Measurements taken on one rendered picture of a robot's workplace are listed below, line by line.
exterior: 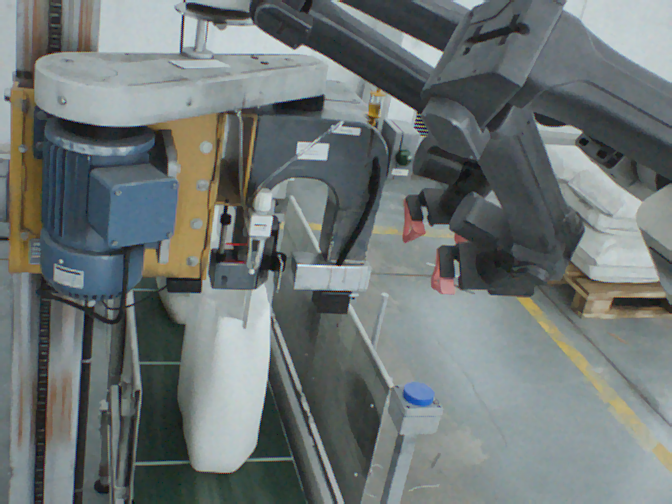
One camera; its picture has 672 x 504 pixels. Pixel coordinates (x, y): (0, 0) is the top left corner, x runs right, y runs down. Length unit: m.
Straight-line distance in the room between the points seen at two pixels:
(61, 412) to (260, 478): 0.58
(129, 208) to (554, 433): 2.34
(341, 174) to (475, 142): 0.78
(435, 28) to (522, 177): 0.34
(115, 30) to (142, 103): 2.98
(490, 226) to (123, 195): 0.47
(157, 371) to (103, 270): 1.16
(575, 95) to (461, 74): 0.08
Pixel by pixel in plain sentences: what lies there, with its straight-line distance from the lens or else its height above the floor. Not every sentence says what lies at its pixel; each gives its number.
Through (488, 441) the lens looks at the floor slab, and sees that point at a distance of 3.06.
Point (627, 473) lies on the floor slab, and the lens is 3.18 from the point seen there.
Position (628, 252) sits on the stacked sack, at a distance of 4.08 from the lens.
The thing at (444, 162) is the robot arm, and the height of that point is 1.37.
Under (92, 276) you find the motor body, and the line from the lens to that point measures 1.24.
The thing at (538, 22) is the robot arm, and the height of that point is 1.65.
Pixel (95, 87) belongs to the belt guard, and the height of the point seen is 1.41.
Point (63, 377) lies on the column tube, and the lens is 1.65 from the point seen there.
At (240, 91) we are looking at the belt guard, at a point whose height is 1.39.
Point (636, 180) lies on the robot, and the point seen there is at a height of 1.41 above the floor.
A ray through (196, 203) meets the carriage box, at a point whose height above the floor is 1.17.
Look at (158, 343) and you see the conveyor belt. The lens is 2.50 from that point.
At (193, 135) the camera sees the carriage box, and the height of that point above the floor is 1.29.
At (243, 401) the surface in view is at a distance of 1.91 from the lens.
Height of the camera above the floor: 1.73
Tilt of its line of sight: 25 degrees down
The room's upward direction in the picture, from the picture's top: 11 degrees clockwise
